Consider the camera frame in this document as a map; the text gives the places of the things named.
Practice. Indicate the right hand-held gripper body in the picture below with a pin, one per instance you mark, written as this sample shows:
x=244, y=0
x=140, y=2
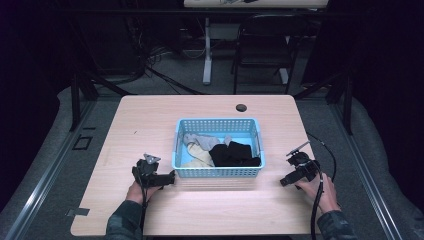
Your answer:
x=302, y=165

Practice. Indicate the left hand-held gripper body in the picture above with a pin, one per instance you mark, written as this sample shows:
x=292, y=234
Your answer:
x=145, y=168

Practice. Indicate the person's left hand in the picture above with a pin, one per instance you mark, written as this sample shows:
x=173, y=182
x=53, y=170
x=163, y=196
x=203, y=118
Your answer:
x=136, y=193

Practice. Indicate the person's right hand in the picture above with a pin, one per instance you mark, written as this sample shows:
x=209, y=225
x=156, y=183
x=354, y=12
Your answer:
x=321, y=193

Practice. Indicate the cream sock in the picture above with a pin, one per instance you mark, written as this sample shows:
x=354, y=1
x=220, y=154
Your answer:
x=200, y=156

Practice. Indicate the grey sock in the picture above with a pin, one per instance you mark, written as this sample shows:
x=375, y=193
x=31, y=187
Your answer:
x=203, y=140

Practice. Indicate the blue plastic basket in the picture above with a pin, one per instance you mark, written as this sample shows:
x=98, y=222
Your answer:
x=218, y=171

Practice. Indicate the black sock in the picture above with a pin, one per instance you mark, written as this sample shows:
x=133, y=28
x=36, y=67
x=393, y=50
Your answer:
x=233, y=154

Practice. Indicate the black metal stand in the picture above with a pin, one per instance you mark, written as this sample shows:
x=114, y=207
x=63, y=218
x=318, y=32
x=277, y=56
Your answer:
x=76, y=100
x=347, y=103

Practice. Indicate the grey tape strip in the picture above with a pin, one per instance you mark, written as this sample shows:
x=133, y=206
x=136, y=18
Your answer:
x=77, y=212

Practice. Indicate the black folding chair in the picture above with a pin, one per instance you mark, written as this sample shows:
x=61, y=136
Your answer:
x=263, y=50

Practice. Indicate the white table leg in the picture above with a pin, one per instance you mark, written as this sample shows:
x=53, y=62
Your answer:
x=207, y=56

